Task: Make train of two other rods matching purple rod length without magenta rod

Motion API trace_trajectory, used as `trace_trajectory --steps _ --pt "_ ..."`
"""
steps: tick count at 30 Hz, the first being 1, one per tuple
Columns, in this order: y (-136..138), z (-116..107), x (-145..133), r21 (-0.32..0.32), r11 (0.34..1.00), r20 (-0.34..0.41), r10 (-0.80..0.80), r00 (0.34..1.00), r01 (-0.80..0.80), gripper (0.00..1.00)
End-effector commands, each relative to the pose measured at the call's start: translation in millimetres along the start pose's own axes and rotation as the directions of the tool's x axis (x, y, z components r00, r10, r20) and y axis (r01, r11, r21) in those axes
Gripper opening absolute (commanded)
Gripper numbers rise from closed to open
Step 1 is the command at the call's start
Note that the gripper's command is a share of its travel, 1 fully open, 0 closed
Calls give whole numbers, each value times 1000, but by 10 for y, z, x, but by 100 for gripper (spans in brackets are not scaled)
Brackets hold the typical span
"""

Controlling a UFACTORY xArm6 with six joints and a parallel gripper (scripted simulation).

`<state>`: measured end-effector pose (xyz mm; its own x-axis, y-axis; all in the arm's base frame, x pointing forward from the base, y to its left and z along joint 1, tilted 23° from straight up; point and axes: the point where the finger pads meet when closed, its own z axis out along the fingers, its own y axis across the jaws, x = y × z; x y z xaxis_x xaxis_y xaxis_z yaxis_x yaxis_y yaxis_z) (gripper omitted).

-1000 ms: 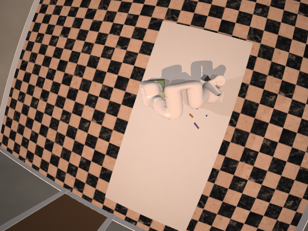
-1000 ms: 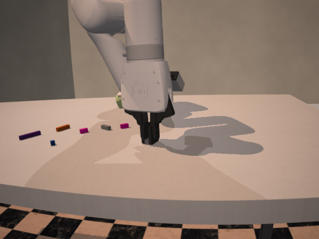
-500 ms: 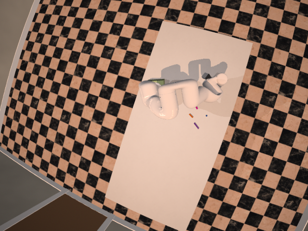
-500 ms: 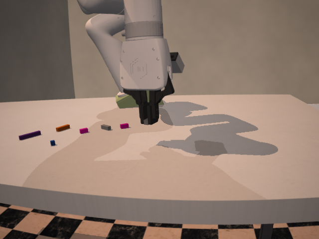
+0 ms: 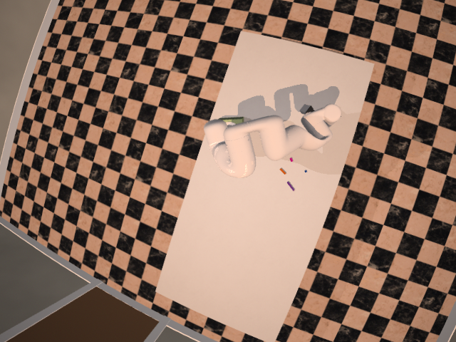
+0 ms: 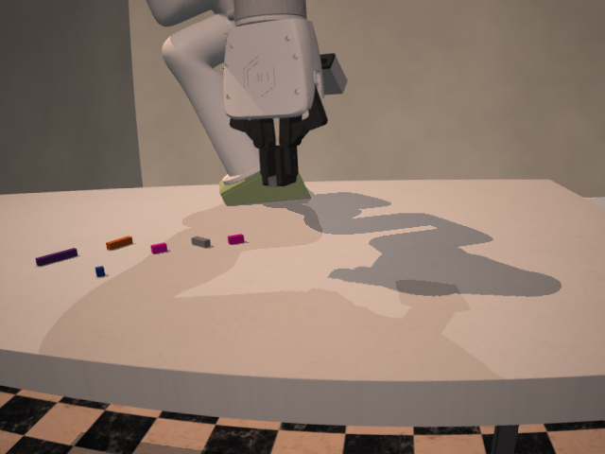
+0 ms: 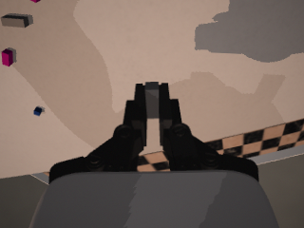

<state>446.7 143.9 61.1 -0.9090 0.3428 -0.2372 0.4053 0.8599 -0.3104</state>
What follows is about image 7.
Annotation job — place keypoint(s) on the grey rectangular block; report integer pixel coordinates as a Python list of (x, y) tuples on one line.
[(15, 21), (152, 99)]

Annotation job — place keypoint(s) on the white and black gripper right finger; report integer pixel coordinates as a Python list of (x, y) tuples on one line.
[(188, 152)]

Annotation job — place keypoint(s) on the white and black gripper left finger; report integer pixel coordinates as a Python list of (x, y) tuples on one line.
[(114, 155)]

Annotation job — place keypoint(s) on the small dark blue cube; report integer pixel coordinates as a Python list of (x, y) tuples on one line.
[(37, 111)]

